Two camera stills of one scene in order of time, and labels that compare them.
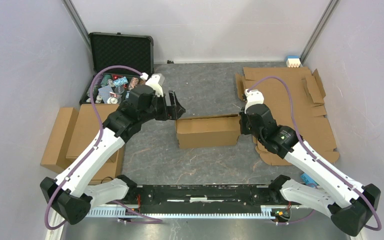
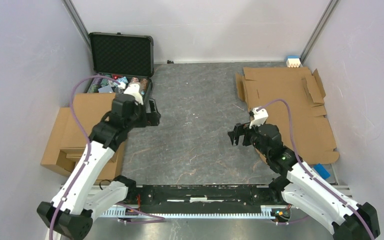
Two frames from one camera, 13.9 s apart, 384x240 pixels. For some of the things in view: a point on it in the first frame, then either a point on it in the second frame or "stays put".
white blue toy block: [293, 61] stays put
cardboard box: [197, 131] -> [90, 108]
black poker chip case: [111, 86] stays put
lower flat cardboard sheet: [307, 92] stays put
